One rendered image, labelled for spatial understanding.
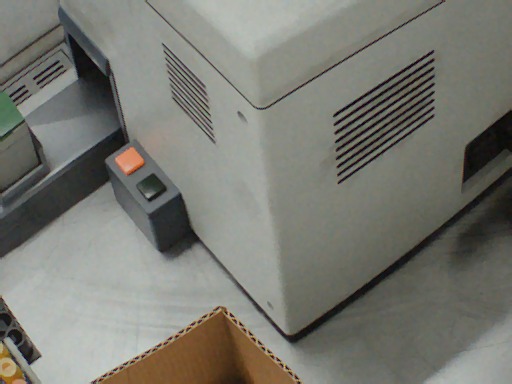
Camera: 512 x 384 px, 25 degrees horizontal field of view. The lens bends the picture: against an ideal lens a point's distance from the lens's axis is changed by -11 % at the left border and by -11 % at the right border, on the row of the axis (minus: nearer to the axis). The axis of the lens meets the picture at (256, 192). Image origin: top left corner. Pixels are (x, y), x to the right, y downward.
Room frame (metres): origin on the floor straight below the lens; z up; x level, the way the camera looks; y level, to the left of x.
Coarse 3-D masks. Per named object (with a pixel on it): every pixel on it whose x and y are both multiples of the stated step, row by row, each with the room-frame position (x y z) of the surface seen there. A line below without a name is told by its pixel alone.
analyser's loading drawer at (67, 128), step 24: (96, 72) 0.61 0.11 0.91; (72, 96) 0.59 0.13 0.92; (96, 96) 0.59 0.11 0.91; (48, 120) 0.57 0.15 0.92; (72, 120) 0.57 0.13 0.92; (96, 120) 0.56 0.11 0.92; (48, 144) 0.55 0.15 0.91; (72, 144) 0.54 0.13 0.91; (96, 144) 0.54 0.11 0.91; (48, 168) 0.53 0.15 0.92; (0, 192) 0.50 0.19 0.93; (24, 192) 0.51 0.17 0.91; (0, 216) 0.49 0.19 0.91
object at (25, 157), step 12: (24, 132) 0.52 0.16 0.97; (0, 144) 0.51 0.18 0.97; (12, 144) 0.52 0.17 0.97; (24, 144) 0.52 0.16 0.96; (0, 156) 0.51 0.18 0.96; (12, 156) 0.52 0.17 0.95; (24, 156) 0.52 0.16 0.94; (36, 156) 0.53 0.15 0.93; (0, 168) 0.51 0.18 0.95; (12, 168) 0.51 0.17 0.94; (24, 168) 0.52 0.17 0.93; (0, 180) 0.51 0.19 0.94; (12, 180) 0.51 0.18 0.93
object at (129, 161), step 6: (132, 150) 0.52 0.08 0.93; (120, 156) 0.52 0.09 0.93; (126, 156) 0.51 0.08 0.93; (132, 156) 0.51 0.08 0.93; (138, 156) 0.51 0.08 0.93; (120, 162) 0.51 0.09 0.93; (126, 162) 0.51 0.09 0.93; (132, 162) 0.51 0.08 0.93; (138, 162) 0.51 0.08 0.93; (144, 162) 0.51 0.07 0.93; (126, 168) 0.50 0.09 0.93; (132, 168) 0.50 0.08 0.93; (126, 174) 0.50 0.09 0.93
